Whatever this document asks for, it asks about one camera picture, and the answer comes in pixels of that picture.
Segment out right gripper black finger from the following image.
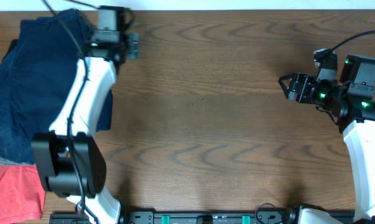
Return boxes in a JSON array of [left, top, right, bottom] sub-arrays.
[[278, 73, 295, 83], [279, 81, 295, 100]]

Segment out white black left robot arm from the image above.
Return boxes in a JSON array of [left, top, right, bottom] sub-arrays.
[[31, 6, 139, 223]]

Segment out red cloth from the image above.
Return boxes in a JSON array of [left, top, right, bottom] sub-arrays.
[[0, 166, 45, 223]]

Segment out black mounting rail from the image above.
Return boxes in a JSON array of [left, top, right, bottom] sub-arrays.
[[49, 210, 354, 224]]

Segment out navy blue shorts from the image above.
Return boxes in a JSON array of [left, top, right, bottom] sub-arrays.
[[0, 8, 114, 166]]

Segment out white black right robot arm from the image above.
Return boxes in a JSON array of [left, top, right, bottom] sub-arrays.
[[278, 54, 375, 223]]

